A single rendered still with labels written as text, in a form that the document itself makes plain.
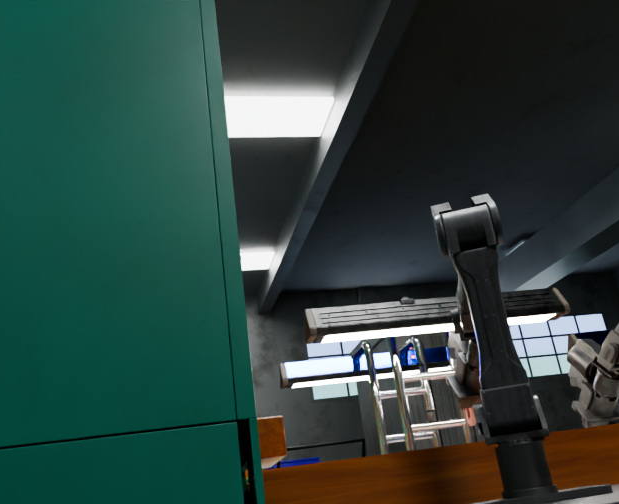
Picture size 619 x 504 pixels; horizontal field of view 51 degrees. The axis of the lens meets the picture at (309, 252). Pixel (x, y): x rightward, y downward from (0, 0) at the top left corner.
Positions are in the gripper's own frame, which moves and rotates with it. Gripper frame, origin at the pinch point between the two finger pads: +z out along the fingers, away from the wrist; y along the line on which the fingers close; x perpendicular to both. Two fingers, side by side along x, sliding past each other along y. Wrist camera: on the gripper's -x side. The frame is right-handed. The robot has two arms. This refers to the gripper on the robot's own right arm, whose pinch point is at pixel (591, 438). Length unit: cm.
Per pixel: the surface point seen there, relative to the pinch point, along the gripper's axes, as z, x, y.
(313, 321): -26, -19, 62
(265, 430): -25, 11, 77
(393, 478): -27, 27, 58
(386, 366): 17, -54, 31
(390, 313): -26, -19, 44
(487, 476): -26, 28, 43
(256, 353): 554, -779, -6
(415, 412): 298, -329, -103
